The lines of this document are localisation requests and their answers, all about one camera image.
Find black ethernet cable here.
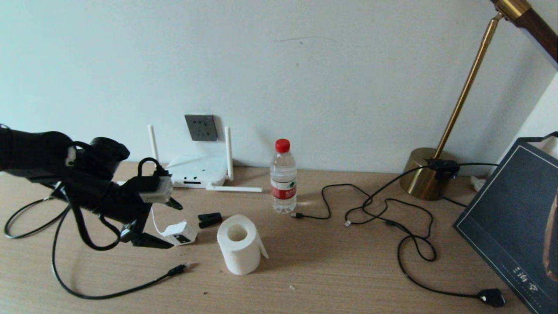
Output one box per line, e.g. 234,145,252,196
4,196,191,300

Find thin black usb cable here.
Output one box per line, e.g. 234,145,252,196
292,166,436,220

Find white toilet paper roll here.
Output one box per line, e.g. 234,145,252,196
217,214,269,275

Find dark blue paper bag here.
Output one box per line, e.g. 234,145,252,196
453,132,558,314

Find small black clip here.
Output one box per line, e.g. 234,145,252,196
198,212,223,229

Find white wifi router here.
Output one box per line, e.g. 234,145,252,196
147,125,263,193

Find white power adapter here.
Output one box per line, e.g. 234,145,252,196
162,221,198,246

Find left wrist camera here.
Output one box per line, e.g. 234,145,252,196
139,176,174,205

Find clear water bottle red cap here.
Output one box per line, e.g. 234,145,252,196
270,139,298,214

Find grey wall socket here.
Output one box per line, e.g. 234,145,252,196
185,115,218,142

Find brass desk lamp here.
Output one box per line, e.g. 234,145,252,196
399,0,558,201

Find black lamp power cord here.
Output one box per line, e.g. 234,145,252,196
439,163,498,208
344,198,507,307

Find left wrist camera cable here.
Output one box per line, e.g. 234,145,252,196
69,157,171,252

